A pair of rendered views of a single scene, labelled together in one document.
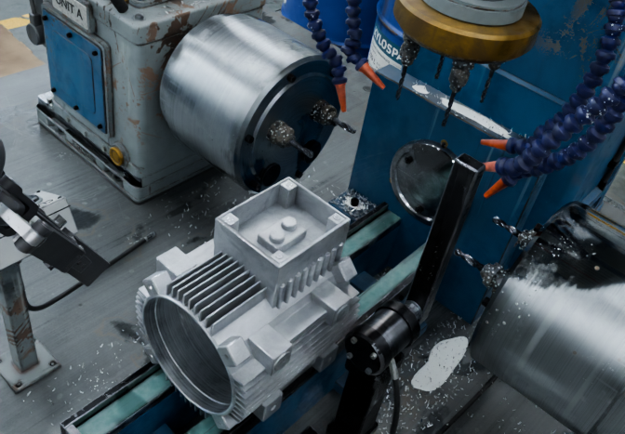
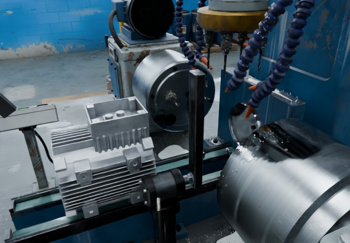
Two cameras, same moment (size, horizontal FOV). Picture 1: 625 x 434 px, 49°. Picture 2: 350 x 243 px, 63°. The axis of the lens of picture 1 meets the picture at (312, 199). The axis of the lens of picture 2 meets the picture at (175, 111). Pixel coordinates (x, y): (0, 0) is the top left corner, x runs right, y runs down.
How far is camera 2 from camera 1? 0.49 m
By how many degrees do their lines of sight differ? 30
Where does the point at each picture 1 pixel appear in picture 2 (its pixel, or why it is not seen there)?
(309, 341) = (114, 176)
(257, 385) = (71, 188)
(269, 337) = (82, 163)
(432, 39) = (204, 21)
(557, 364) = (250, 216)
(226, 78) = (148, 70)
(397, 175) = (232, 124)
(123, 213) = not seen: hidden behind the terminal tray
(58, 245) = not seen: outside the picture
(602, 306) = (281, 174)
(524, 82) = (300, 70)
